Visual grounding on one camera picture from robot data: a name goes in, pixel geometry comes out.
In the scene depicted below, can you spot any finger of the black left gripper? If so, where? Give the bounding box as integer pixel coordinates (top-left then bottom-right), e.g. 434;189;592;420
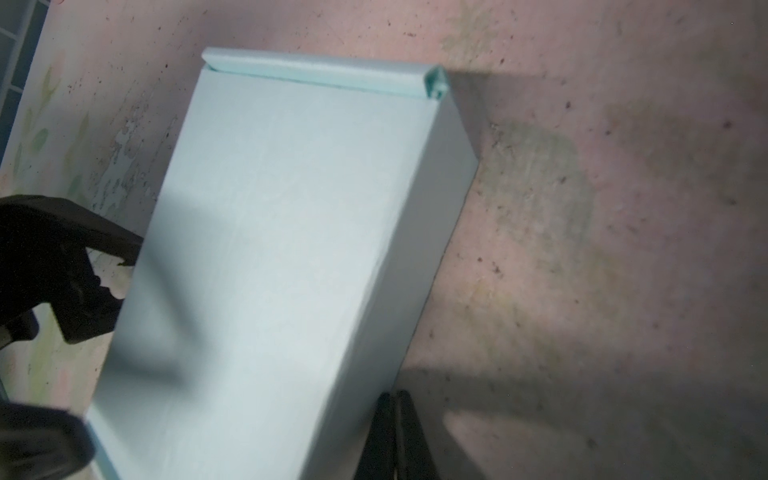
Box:
1;401;95;480
1;195;143;348

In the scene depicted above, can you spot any light blue paper box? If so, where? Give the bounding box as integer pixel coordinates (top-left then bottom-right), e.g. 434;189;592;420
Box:
87;48;478;479

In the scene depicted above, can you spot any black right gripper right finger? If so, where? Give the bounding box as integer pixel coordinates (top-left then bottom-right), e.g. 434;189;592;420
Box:
395;390;440;480

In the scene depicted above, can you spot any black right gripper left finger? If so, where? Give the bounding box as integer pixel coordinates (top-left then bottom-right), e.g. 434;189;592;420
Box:
353;392;396;480

